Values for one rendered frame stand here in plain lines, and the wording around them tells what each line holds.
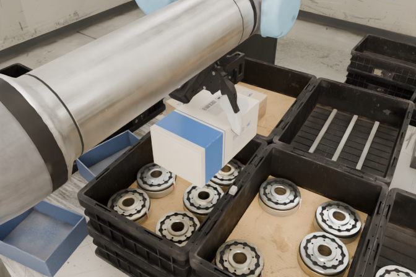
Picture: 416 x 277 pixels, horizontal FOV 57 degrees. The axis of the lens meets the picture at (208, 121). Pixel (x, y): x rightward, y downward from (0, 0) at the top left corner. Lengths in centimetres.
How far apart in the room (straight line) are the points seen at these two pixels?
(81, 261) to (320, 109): 87
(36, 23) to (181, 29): 357
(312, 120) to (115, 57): 103
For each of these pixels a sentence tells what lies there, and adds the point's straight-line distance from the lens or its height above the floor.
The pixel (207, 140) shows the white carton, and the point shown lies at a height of 113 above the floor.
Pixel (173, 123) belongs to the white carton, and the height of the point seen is 113.
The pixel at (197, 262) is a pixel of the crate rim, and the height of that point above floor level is 93.
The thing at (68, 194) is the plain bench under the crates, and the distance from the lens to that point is 125.
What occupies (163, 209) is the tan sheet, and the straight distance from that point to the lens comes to 98.
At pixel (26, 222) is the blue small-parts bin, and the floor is 70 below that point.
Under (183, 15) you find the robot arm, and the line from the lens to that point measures 37.
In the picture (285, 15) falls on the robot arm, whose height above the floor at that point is 140.
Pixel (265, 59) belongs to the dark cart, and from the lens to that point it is 274.
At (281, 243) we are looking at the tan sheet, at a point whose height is 83.
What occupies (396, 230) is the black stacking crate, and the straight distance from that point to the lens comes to 103.
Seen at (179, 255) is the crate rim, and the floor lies 92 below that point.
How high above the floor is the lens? 157
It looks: 37 degrees down
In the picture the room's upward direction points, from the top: straight up
